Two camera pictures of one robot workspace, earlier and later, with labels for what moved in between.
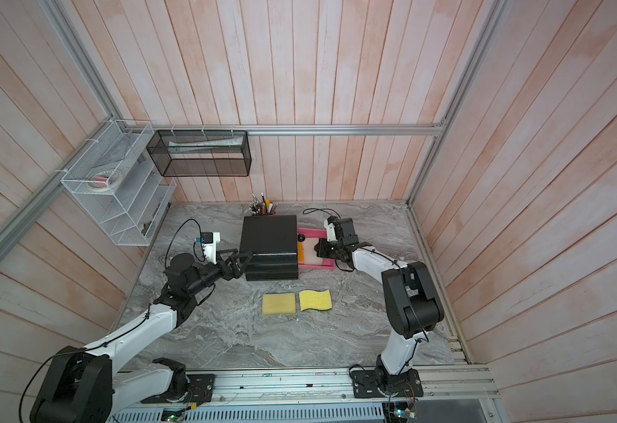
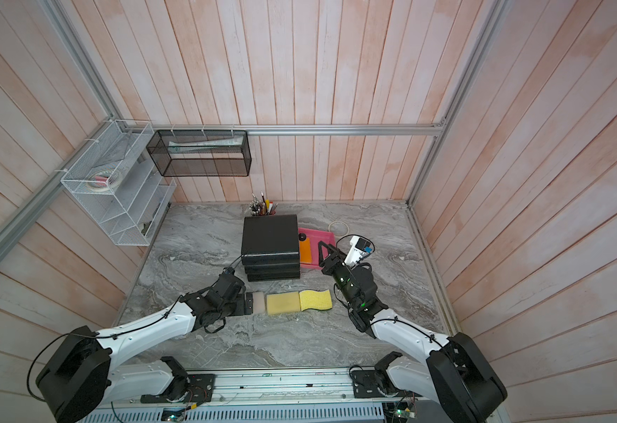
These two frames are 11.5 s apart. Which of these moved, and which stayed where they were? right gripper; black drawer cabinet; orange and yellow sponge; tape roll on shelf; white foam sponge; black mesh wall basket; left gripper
Moved: left gripper; white foam sponge; right gripper
Stayed: black mesh wall basket; tape roll on shelf; black drawer cabinet; orange and yellow sponge
